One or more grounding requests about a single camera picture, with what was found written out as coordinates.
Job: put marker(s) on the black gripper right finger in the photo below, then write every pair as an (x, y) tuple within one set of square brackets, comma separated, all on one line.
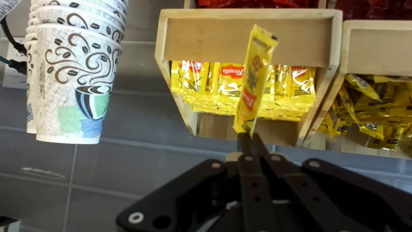
[(335, 198)]

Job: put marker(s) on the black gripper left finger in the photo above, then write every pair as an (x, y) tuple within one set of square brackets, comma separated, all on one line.
[(213, 196)]

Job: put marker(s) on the yellow mustard sachet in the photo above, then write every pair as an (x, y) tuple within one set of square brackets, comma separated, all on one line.
[(259, 54)]

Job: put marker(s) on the wooden condiment stand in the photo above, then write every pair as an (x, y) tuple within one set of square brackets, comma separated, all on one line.
[(307, 37)]

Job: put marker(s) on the pile of yellow mustard sachets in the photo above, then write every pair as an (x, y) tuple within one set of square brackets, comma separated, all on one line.
[(215, 87)]

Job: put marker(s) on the pile of gold sachets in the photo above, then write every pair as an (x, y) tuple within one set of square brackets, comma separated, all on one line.
[(379, 106)]

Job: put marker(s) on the stack of patterned paper cups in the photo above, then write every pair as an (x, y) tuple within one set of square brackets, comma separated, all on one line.
[(75, 48)]

